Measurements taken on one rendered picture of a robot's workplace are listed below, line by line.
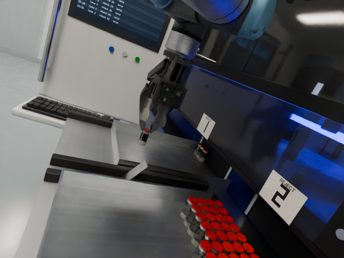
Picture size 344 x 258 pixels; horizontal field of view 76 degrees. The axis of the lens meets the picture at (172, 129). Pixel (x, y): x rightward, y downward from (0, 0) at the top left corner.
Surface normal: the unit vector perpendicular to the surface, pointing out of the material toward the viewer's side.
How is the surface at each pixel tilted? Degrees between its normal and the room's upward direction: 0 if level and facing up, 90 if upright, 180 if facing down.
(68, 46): 90
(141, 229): 0
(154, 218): 0
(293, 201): 90
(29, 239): 0
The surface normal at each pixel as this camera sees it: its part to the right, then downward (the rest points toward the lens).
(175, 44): -0.41, 0.11
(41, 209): 0.37, -0.88
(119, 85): 0.17, 0.37
